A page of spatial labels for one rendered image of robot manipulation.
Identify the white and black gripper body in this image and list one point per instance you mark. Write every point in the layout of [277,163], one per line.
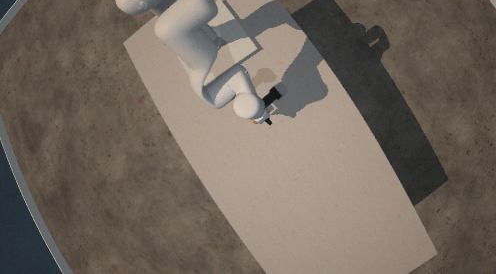
[263,117]

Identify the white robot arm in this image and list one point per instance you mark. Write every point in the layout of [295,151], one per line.
[180,27]

